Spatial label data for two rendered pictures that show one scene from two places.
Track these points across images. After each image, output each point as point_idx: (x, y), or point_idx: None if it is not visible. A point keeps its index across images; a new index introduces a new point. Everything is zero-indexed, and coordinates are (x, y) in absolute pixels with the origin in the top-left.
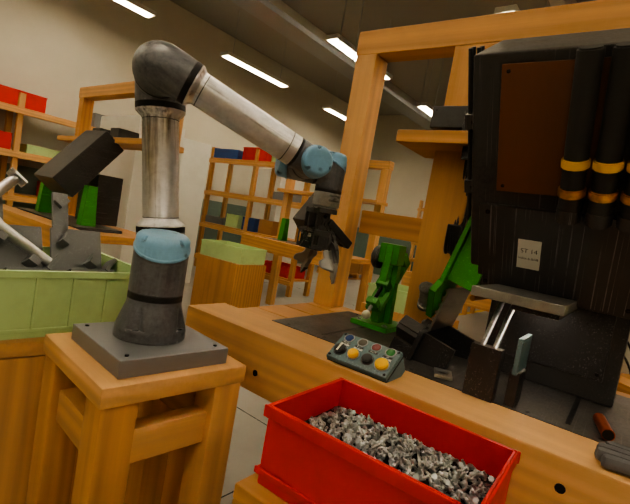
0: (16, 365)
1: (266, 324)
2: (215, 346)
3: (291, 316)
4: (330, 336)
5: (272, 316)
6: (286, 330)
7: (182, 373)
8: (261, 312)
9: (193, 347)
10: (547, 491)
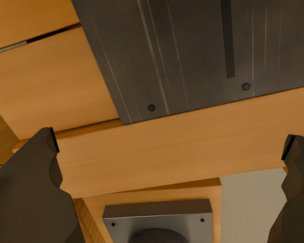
0: (91, 230)
1: (151, 150)
2: (204, 220)
3: (27, 9)
4: (247, 66)
5: (45, 71)
6: (188, 136)
7: (216, 228)
8: (16, 79)
9: (200, 233)
10: None
